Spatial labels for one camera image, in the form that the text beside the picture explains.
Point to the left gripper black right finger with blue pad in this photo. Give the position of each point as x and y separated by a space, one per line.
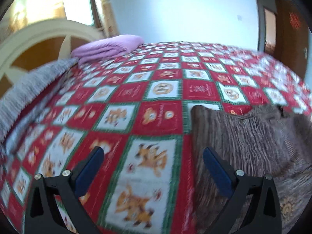
263 214

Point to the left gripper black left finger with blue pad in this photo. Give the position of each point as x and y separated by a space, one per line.
42 213

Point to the brown striped knit sweater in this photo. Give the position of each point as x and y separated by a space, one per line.
267 139

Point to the grey striped pillow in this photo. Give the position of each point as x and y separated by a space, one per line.
28 87

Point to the red patchwork cartoon bedspread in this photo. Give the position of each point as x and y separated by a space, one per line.
137 108

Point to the cream wooden headboard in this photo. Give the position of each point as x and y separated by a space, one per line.
40 43

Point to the brown wooden door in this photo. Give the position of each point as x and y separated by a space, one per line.
278 39

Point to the folded pink quilt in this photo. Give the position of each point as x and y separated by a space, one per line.
109 48

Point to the floral beige curtain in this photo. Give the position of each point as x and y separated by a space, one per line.
110 24

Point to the red double happiness decoration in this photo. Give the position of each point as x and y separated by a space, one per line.
294 20

